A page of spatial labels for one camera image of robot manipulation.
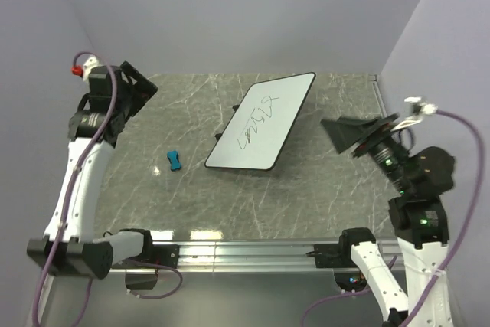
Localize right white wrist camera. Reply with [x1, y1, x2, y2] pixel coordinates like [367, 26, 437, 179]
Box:
[391, 96, 438, 132]

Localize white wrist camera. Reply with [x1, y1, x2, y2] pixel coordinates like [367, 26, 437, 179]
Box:
[391, 96, 438, 132]
[71, 55, 102, 83]

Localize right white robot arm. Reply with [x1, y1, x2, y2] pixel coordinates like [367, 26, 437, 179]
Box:
[321, 114, 455, 326]

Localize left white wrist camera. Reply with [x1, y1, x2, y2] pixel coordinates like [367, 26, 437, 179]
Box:
[71, 55, 102, 83]

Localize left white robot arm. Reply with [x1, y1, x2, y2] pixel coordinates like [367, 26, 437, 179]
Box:
[27, 56, 158, 280]

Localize white whiteboard black frame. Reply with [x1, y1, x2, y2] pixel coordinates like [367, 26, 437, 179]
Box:
[204, 72, 316, 171]

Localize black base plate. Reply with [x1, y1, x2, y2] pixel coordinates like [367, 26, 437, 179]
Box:
[149, 244, 180, 269]
[305, 243, 351, 269]

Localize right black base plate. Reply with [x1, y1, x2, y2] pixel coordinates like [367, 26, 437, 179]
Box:
[305, 243, 351, 269]

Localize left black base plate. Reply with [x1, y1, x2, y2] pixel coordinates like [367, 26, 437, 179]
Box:
[149, 244, 180, 269]

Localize blue whiteboard eraser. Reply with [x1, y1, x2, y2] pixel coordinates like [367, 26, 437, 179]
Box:
[167, 150, 182, 172]

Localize aluminium mounting rail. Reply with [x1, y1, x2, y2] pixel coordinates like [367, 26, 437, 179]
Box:
[155, 239, 358, 273]

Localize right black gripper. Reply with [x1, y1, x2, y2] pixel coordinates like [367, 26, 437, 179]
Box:
[319, 110, 413, 191]

